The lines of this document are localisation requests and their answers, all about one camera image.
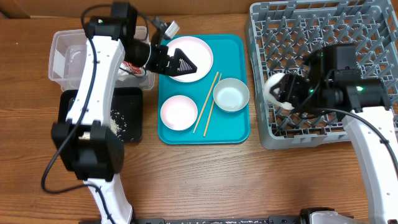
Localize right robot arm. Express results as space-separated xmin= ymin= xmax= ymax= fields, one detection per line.
xmin=263 ymin=44 xmax=397 ymax=223

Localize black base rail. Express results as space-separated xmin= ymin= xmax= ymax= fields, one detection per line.
xmin=77 ymin=207 xmax=355 ymax=224

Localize pile of rice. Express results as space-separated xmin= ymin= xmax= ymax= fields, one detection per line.
xmin=77 ymin=108 xmax=129 ymax=141

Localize grey bowl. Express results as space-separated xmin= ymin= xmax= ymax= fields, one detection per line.
xmin=213 ymin=78 xmax=250 ymax=112

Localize red strawberry wrapper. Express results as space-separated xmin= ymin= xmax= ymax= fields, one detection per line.
xmin=121 ymin=61 xmax=146 ymax=77

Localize grey dish rack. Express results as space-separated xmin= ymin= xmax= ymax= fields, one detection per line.
xmin=245 ymin=0 xmax=397 ymax=149

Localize clear plastic bin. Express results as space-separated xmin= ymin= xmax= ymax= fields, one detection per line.
xmin=49 ymin=29 xmax=155 ymax=91

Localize teal serving tray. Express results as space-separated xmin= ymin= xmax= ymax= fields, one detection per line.
xmin=158 ymin=34 xmax=250 ymax=145

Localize pink bowl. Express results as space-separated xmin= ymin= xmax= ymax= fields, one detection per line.
xmin=160 ymin=95 xmax=198 ymax=131

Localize white cup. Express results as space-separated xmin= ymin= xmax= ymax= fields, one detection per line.
xmin=263 ymin=73 xmax=294 ymax=110

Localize white napkin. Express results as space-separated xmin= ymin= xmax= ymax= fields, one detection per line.
xmin=118 ymin=67 xmax=143 ymax=82

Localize black tray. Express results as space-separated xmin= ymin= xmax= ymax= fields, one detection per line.
xmin=51 ymin=87 xmax=143 ymax=147

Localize wooden chopstick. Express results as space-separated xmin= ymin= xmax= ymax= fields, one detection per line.
xmin=203 ymin=73 xmax=222 ymax=137
xmin=193 ymin=72 xmax=219 ymax=133

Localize pink plate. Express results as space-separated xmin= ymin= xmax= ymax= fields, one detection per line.
xmin=167 ymin=36 xmax=213 ymax=83

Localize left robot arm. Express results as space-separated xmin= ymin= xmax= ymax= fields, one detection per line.
xmin=51 ymin=2 xmax=197 ymax=223

